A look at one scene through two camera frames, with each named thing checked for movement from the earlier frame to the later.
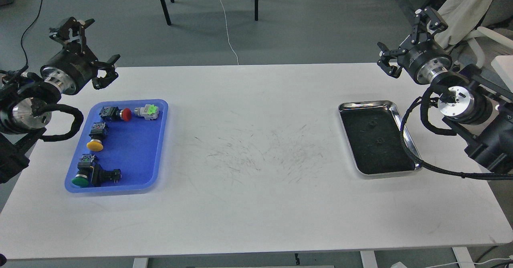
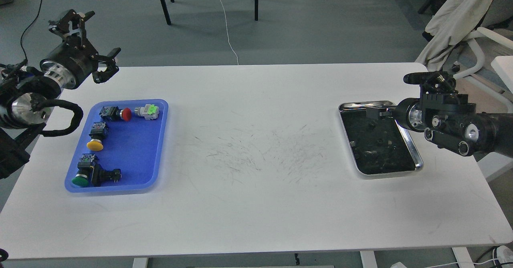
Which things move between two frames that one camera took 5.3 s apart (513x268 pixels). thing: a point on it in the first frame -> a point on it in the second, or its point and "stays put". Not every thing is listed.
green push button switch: (84, 175) stays put
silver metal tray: (372, 130) stays put
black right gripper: (424, 61) -> (408, 113)
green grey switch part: (150, 112) stays put
